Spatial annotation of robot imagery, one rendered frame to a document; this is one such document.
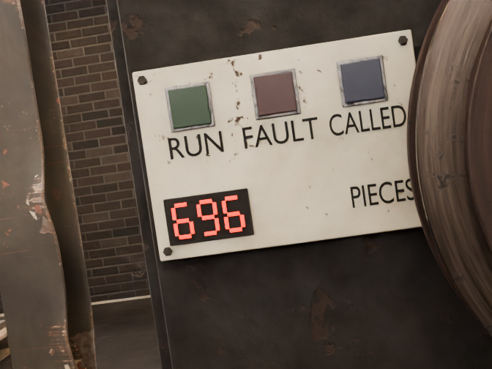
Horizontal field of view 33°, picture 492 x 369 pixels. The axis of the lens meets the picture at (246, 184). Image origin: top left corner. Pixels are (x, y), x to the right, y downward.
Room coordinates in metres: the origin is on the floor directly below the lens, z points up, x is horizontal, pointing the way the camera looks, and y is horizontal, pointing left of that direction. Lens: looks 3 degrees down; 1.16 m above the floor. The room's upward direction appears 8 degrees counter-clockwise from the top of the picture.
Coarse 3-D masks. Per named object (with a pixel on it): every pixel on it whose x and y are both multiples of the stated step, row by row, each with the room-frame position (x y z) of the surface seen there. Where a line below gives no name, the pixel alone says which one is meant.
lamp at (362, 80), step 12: (372, 60) 0.77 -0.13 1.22; (348, 72) 0.77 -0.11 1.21; (360, 72) 0.77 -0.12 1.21; (372, 72) 0.77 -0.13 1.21; (348, 84) 0.77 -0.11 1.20; (360, 84) 0.77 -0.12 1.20; (372, 84) 0.77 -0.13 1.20; (348, 96) 0.77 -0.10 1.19; (360, 96) 0.77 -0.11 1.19; (372, 96) 0.77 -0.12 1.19; (384, 96) 0.77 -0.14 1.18
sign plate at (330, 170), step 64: (192, 64) 0.79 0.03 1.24; (256, 64) 0.78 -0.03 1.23; (320, 64) 0.77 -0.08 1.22; (384, 64) 0.77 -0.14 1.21; (192, 128) 0.78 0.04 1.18; (256, 128) 0.78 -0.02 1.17; (320, 128) 0.78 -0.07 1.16; (384, 128) 0.77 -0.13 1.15; (192, 192) 0.79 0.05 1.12; (256, 192) 0.78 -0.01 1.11; (320, 192) 0.78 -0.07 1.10; (384, 192) 0.77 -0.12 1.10; (192, 256) 0.79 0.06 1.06
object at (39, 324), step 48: (0, 0) 3.27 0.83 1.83; (0, 48) 3.28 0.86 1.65; (48, 48) 3.57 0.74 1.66; (0, 96) 3.28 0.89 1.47; (48, 96) 3.57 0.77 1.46; (0, 144) 3.29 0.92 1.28; (48, 144) 3.58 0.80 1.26; (0, 192) 3.29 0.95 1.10; (48, 192) 3.58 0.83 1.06; (0, 240) 3.29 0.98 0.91; (48, 240) 3.27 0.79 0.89; (0, 288) 3.30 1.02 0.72; (48, 288) 3.27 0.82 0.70; (48, 336) 3.28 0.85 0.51
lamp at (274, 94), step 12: (288, 72) 0.77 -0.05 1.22; (264, 84) 0.77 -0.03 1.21; (276, 84) 0.77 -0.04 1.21; (288, 84) 0.77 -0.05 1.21; (264, 96) 0.77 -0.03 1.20; (276, 96) 0.77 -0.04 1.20; (288, 96) 0.77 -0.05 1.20; (264, 108) 0.77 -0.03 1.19; (276, 108) 0.77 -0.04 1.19; (288, 108) 0.77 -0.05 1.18
